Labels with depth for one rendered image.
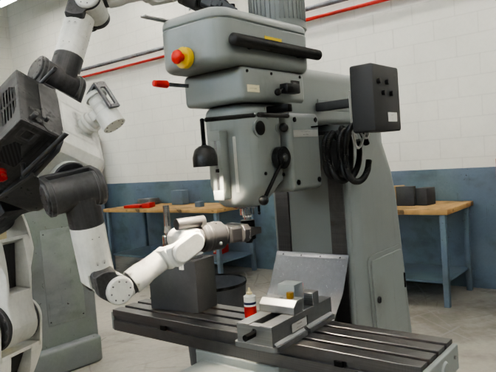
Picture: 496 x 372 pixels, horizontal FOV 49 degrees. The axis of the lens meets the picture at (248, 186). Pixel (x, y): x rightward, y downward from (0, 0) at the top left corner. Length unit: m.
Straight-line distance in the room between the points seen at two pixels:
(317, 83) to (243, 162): 0.47
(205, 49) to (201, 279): 0.83
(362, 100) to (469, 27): 4.19
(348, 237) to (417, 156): 4.02
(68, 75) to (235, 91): 0.51
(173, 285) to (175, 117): 6.11
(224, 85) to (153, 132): 6.74
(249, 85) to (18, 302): 0.95
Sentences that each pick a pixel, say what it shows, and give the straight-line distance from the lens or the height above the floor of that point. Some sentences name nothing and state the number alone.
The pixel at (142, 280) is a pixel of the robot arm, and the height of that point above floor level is 1.15.
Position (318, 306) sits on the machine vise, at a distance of 1.74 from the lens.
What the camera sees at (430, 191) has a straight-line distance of 5.48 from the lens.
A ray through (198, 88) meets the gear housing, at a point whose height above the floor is 1.68.
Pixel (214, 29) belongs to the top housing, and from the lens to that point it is 1.56.
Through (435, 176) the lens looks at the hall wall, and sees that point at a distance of 5.89.
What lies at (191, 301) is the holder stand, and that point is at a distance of 1.97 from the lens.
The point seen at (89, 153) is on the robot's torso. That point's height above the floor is 1.51.
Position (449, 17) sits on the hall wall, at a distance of 5.95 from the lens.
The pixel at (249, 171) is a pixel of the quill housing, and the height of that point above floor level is 1.42.
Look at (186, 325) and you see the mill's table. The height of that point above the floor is 0.92.
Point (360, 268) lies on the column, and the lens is 2.02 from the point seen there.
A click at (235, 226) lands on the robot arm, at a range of 1.68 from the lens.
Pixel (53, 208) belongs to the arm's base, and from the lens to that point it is 1.40.
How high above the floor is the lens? 1.46
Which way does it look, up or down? 3 degrees down
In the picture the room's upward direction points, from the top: 4 degrees counter-clockwise
